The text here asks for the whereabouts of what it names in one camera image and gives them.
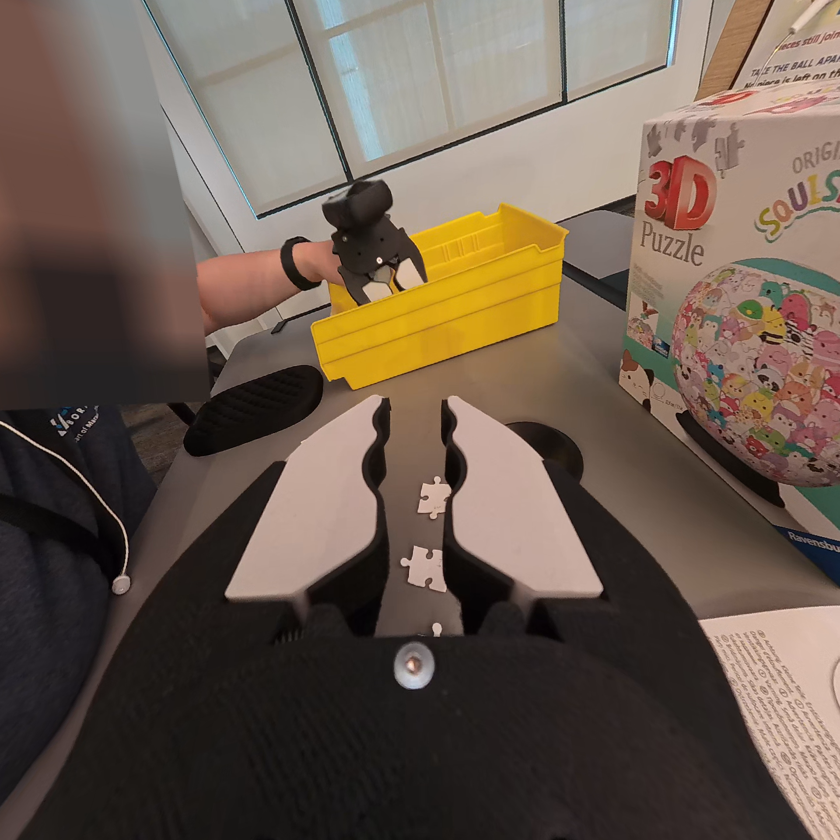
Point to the colourful puzzle box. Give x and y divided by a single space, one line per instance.
735 328

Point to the white printed leaflet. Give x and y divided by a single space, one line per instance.
788 722

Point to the printed instruction sheet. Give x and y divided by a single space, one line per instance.
801 46

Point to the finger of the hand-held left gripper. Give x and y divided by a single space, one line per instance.
410 273
377 292

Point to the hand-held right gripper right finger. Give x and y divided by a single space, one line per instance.
525 525

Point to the black quilted pad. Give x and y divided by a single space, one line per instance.
256 410

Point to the person's left hand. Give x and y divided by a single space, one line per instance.
322 263

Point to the person's left forearm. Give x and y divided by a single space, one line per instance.
243 286

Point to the wooden easel board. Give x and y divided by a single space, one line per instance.
729 46

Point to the black wristband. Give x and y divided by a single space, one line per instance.
299 263

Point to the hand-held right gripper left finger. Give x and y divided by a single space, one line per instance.
305 525

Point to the yellow plastic bin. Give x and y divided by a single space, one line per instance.
460 302

